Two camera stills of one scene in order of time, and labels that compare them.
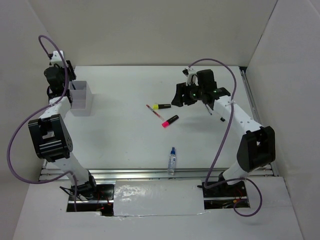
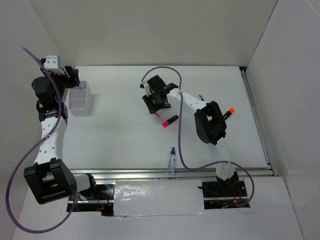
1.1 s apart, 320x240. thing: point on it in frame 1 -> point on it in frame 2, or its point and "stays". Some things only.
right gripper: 182,89 -> 152,108
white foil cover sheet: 155,197 stays
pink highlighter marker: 166,123 stays
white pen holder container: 82,104 stays
